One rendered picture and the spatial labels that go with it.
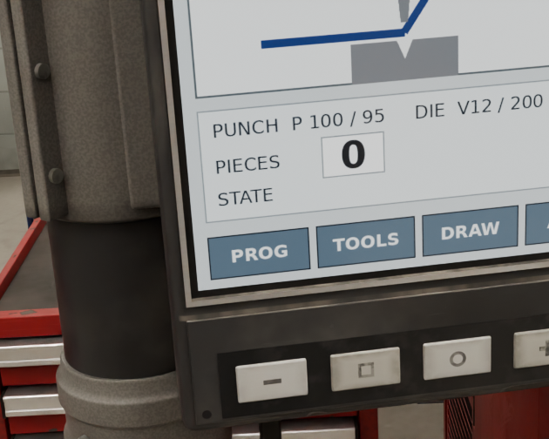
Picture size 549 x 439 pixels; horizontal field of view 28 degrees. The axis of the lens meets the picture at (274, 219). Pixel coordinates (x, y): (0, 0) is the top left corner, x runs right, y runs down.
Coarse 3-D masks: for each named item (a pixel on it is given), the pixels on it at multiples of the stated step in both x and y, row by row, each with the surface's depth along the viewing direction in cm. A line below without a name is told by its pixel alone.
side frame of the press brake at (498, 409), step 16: (448, 400) 188; (464, 400) 170; (480, 400) 152; (496, 400) 139; (512, 400) 128; (528, 400) 119; (544, 400) 110; (448, 416) 188; (464, 416) 171; (480, 416) 152; (496, 416) 140; (512, 416) 128; (528, 416) 119; (544, 416) 111; (448, 432) 190; (464, 432) 169; (480, 432) 153; (496, 432) 140; (512, 432) 129; (528, 432) 120; (544, 432) 111
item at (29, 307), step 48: (48, 240) 166; (0, 288) 145; (48, 288) 147; (0, 336) 136; (48, 336) 137; (0, 384) 138; (48, 384) 140; (0, 432) 140; (48, 432) 142; (240, 432) 139; (288, 432) 138; (336, 432) 138
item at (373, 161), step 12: (372, 132) 54; (324, 144) 54; (336, 144) 54; (348, 144) 54; (360, 144) 54; (372, 144) 54; (324, 156) 54; (336, 156) 54; (348, 156) 54; (360, 156) 54; (372, 156) 54; (384, 156) 54; (324, 168) 54; (336, 168) 54; (348, 168) 54; (360, 168) 54; (372, 168) 55; (384, 168) 55
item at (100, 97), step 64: (0, 0) 61; (64, 0) 61; (128, 0) 61; (64, 64) 62; (128, 64) 62; (64, 128) 63; (128, 128) 63; (64, 192) 65; (128, 192) 64; (64, 256) 68; (128, 256) 66; (64, 320) 70; (128, 320) 68; (64, 384) 72; (128, 384) 69
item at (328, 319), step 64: (192, 256) 55; (512, 256) 57; (192, 320) 56; (256, 320) 56; (320, 320) 57; (384, 320) 57; (448, 320) 58; (512, 320) 58; (192, 384) 57; (256, 384) 57; (320, 384) 58; (384, 384) 58; (448, 384) 59; (512, 384) 59
